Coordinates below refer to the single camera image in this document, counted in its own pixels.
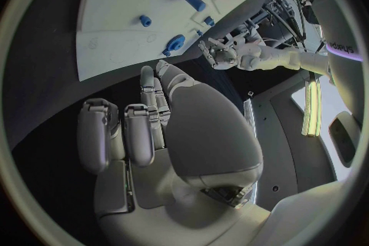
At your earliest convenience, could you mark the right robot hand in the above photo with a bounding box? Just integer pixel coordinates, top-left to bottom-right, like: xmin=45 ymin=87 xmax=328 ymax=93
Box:
xmin=76 ymin=59 xmax=272 ymax=246

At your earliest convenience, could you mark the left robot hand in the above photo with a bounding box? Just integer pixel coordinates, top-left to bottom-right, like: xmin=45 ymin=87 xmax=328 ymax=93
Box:
xmin=197 ymin=36 xmax=240 ymax=71

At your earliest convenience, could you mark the blue gear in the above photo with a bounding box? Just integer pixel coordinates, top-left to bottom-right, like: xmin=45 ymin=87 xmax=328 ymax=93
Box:
xmin=165 ymin=34 xmax=187 ymax=52

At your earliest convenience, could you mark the blue long cylinder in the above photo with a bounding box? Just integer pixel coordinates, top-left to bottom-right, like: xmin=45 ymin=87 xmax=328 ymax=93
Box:
xmin=180 ymin=0 xmax=208 ymax=12

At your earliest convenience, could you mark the blue short peg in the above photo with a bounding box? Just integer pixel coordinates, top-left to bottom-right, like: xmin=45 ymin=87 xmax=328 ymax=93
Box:
xmin=138 ymin=14 xmax=153 ymax=28

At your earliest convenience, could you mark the glowing light bar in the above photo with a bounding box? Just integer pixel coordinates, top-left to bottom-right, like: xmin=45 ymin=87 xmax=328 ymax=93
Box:
xmin=300 ymin=74 xmax=323 ymax=137

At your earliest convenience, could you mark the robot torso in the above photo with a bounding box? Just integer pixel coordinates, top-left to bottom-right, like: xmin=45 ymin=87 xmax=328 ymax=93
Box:
xmin=250 ymin=0 xmax=367 ymax=212

